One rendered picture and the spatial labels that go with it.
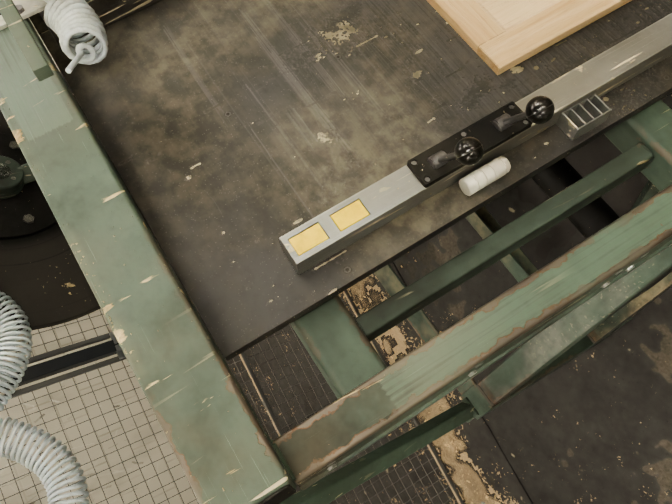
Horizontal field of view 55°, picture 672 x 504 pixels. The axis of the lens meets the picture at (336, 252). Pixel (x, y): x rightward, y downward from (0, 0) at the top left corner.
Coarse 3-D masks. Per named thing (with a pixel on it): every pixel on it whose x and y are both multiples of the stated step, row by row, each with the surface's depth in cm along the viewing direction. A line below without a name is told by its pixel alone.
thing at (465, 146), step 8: (456, 144) 85; (464, 144) 84; (472, 144) 83; (480, 144) 84; (440, 152) 95; (456, 152) 85; (464, 152) 84; (472, 152) 83; (480, 152) 84; (432, 160) 94; (440, 160) 93; (448, 160) 91; (464, 160) 84; (472, 160) 84
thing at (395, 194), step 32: (640, 32) 105; (608, 64) 103; (640, 64) 103; (576, 96) 101; (544, 128) 102; (480, 160) 98; (384, 192) 95; (416, 192) 94; (320, 224) 93; (384, 224) 97; (288, 256) 93; (320, 256) 93
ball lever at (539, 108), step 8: (536, 96) 87; (544, 96) 87; (528, 104) 87; (536, 104) 86; (544, 104) 86; (552, 104) 86; (528, 112) 87; (536, 112) 86; (544, 112) 86; (552, 112) 86; (496, 120) 97; (504, 120) 96; (512, 120) 94; (520, 120) 93; (536, 120) 87; (544, 120) 87; (504, 128) 97
